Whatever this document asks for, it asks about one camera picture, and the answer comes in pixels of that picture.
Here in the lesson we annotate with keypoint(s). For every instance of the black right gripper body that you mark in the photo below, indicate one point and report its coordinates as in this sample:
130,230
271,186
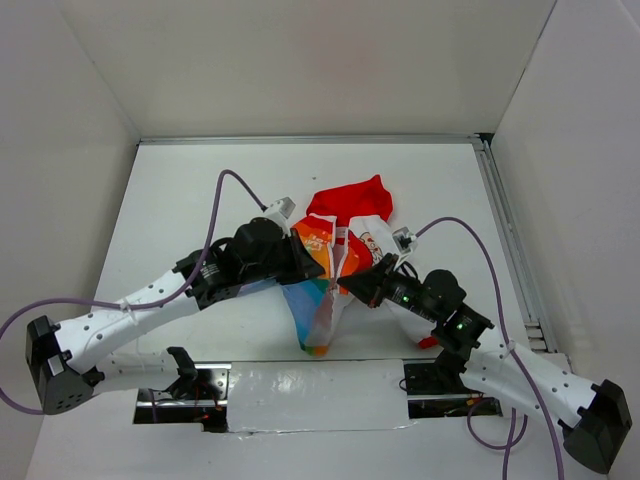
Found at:
403,289

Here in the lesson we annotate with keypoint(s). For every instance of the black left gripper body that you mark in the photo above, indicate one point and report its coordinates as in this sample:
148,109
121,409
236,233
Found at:
277,267

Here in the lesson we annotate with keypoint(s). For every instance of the white and red kids jacket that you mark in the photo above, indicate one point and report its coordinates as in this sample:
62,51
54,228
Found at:
345,230

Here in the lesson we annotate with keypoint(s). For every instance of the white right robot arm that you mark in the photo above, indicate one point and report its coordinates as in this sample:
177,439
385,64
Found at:
594,418

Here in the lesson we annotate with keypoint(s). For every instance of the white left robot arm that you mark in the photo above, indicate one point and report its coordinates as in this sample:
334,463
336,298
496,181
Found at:
74,360

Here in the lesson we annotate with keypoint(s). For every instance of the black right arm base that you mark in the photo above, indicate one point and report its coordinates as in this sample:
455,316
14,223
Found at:
432,393

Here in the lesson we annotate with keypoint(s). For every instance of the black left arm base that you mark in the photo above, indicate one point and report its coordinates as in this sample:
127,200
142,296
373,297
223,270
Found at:
196,393

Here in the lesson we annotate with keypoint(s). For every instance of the white tape sheet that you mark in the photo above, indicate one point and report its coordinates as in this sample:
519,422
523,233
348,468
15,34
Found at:
316,396

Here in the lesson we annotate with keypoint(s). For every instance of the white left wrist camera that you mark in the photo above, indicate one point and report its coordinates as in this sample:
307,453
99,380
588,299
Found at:
280,211

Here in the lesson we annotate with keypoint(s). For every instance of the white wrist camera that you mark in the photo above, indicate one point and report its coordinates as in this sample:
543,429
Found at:
406,243
280,211

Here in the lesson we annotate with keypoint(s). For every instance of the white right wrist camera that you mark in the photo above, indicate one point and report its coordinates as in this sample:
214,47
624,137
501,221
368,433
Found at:
406,243

